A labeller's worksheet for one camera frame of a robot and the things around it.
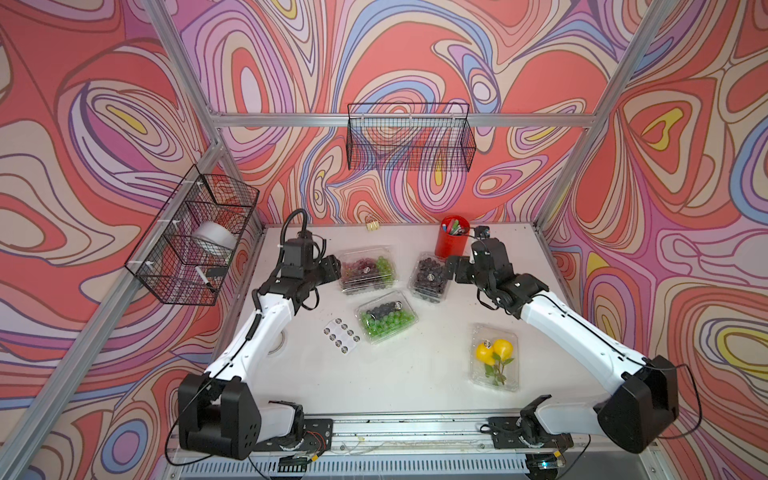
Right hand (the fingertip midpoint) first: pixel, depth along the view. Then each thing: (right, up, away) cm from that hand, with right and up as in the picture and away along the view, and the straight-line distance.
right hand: (462, 267), depth 82 cm
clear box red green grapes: (-27, -2, +14) cm, 31 cm away
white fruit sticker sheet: (-34, -22, +8) cm, 41 cm away
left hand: (-35, +1, +2) cm, 35 cm away
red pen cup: (+3, +12, +23) cm, 26 cm away
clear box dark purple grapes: (-7, -5, +14) cm, 17 cm away
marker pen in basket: (-67, -2, -8) cm, 67 cm away
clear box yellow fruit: (+9, -25, 0) cm, 27 cm away
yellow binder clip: (-27, +16, +37) cm, 49 cm away
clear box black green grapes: (-22, -15, +8) cm, 28 cm away
